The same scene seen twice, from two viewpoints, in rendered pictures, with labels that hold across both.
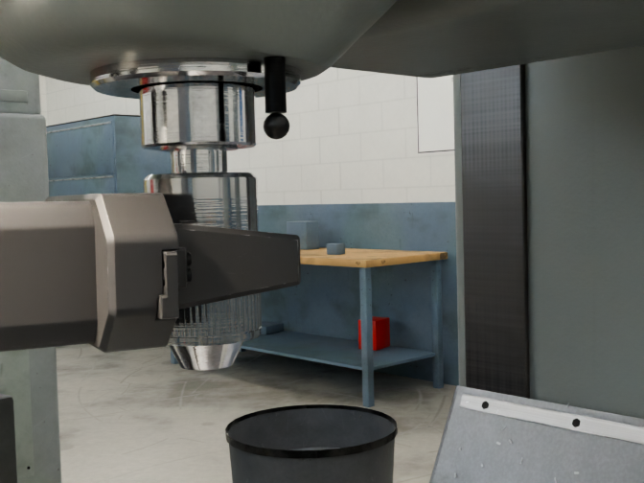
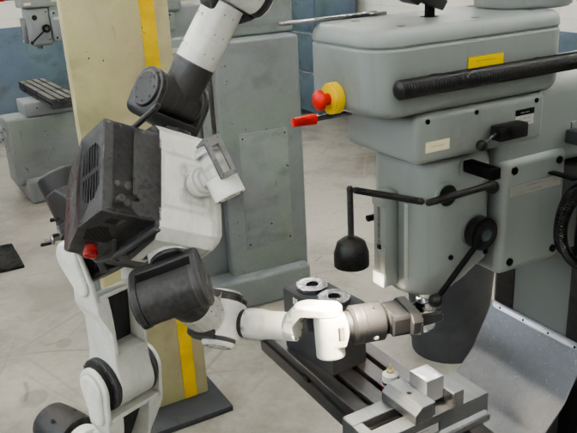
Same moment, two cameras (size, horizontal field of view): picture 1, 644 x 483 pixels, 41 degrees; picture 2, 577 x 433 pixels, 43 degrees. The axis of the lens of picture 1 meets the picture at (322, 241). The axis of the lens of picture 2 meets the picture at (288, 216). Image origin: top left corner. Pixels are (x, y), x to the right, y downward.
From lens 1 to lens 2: 140 cm
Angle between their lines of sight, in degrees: 23
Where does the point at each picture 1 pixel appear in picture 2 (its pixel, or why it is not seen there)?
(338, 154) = not seen: outside the picture
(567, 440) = (519, 324)
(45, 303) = (403, 330)
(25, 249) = (400, 323)
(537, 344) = (515, 295)
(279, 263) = (439, 318)
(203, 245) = (426, 317)
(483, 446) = (497, 320)
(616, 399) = (534, 315)
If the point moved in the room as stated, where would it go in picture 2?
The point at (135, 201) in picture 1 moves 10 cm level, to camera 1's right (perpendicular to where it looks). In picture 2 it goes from (416, 315) to (464, 318)
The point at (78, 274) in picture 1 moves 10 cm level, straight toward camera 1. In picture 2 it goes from (408, 326) to (416, 349)
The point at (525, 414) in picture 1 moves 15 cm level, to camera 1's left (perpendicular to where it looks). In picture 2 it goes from (510, 314) to (452, 310)
